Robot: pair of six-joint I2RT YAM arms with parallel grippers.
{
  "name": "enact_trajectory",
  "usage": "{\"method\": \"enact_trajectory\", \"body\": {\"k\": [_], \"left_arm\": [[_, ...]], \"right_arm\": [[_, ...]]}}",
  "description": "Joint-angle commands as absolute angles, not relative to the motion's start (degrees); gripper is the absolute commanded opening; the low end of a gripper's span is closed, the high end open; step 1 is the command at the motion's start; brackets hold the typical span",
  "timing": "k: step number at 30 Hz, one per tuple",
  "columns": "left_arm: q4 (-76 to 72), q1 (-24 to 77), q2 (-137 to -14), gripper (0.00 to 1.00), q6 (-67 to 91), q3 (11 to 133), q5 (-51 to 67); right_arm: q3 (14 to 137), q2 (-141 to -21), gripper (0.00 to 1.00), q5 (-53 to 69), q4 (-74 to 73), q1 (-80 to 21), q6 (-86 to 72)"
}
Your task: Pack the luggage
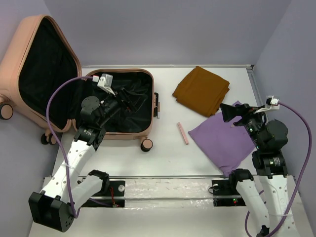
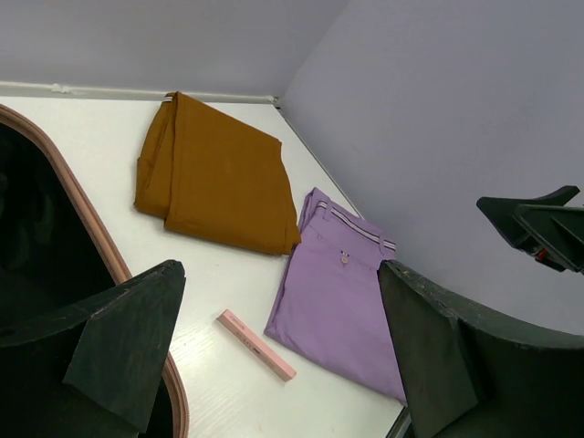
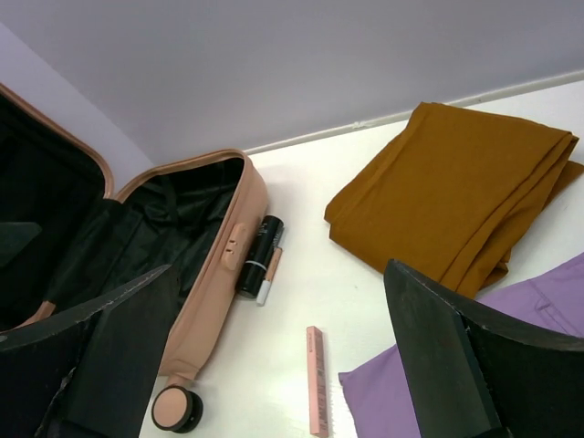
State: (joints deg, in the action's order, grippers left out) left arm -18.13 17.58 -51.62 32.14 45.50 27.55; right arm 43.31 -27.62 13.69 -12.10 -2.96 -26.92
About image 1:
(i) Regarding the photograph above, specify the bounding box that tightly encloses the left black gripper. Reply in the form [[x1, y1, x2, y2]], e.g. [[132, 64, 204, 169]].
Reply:
[[97, 86, 148, 126]]

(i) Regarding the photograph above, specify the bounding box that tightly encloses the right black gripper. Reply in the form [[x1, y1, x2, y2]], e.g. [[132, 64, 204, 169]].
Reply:
[[219, 102, 266, 149]]

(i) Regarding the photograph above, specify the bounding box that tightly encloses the purple garment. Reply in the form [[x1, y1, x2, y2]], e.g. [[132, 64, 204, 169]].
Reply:
[[188, 112, 255, 177]]

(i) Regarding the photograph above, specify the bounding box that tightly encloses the mustard brown cloth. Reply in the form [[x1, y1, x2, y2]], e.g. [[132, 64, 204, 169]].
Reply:
[[172, 66, 230, 117]]

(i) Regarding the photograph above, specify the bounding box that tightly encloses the pink stick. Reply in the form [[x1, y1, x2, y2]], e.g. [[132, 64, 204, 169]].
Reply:
[[177, 122, 189, 145]]

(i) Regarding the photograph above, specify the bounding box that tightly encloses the pink hard-shell suitcase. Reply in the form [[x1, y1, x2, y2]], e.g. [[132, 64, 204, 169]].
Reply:
[[0, 15, 158, 152]]

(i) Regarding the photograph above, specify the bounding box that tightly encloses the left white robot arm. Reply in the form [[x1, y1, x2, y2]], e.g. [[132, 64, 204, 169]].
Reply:
[[29, 88, 139, 232]]

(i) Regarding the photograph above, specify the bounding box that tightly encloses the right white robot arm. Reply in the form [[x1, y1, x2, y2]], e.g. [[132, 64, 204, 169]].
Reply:
[[220, 99, 300, 237]]

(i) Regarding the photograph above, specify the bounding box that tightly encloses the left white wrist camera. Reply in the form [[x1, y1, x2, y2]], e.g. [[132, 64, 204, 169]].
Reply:
[[97, 74, 116, 96]]

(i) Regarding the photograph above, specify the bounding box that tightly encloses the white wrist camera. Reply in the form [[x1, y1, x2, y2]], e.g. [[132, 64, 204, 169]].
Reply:
[[97, 74, 116, 96], [255, 95, 280, 114]]

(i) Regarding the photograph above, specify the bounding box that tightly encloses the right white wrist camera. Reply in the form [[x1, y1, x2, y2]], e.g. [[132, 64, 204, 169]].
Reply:
[[255, 95, 280, 114]]

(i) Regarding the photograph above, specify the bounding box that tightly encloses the aluminium rail front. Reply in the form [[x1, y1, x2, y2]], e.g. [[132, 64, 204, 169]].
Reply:
[[79, 175, 233, 179]]

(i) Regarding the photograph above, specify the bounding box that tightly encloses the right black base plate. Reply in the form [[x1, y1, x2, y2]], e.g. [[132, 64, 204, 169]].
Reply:
[[208, 179, 246, 207]]

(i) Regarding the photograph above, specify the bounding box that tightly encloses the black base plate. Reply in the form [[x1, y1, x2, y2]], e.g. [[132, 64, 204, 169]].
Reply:
[[208, 179, 246, 207], [82, 180, 125, 208]]

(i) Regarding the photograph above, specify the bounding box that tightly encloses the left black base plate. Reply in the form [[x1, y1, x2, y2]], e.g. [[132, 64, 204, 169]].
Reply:
[[82, 180, 125, 208]]

